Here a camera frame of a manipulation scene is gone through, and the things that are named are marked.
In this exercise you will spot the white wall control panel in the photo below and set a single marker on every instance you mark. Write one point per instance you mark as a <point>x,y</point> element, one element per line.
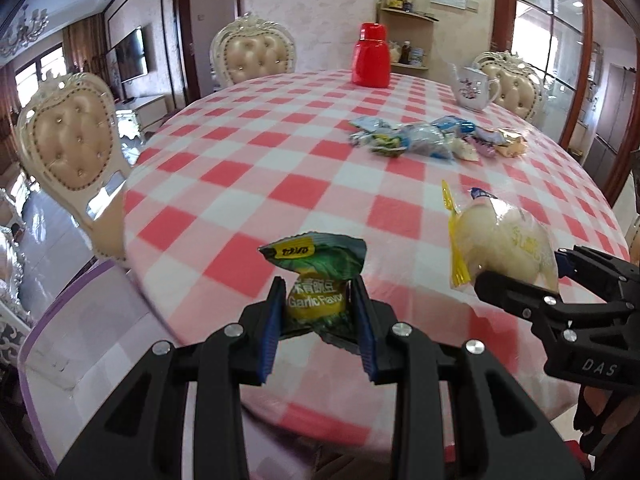
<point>455,0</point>

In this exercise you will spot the yellow bread packet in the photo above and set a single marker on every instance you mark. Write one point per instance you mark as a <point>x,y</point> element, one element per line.
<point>500,240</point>

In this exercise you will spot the person's right hand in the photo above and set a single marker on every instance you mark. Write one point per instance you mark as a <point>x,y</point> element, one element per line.
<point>600,410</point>

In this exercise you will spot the clear plastic bag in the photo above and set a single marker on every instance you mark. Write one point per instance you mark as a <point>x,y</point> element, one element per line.
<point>395,52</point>

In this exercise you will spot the red thermos jug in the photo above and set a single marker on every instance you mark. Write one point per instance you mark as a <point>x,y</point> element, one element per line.
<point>370,60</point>

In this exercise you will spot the wooden corner shelf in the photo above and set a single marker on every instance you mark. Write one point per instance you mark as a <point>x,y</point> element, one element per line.
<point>412,66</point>
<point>405,14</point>

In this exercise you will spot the blue printed box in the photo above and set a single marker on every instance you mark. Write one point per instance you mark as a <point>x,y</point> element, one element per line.
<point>419,57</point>

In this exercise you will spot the white floral teapot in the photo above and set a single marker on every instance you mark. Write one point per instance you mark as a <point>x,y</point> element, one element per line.
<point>472,90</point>

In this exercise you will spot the wall television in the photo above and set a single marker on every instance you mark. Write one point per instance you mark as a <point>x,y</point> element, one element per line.
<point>131,55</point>

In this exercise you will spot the pile of assorted sweets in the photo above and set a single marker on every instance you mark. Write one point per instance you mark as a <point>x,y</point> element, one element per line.
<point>425,140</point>

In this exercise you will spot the crystal chandelier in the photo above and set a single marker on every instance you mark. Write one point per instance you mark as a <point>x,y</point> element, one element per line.
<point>25,30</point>

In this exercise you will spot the dark brown bottle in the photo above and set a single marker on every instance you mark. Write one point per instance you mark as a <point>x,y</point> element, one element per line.
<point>406,53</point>

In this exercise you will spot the yellow lidded jar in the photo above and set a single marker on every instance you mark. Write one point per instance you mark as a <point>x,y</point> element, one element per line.
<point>397,1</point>

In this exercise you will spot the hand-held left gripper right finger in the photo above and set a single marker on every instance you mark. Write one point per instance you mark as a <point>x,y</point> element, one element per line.
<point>364,330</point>

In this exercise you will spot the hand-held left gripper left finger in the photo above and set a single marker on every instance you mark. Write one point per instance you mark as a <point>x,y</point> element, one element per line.
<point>270,330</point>

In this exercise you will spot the white television cabinet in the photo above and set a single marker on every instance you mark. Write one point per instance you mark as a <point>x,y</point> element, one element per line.
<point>147,110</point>

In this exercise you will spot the wooden framed glass door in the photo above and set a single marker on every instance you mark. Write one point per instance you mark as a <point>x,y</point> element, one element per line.
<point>555,60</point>

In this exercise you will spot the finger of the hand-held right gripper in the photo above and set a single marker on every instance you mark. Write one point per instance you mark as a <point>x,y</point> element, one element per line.
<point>600,265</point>
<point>515,295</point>

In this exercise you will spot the cream tufted dining chair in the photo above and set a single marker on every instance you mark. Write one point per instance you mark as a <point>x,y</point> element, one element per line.
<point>520,90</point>
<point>70,135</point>
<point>255,55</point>

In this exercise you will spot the green snack packet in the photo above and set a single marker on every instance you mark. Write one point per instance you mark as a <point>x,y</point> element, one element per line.
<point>320,260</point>

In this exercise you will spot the brown curtain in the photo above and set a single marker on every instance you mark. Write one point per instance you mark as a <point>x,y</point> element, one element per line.
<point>85,45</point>

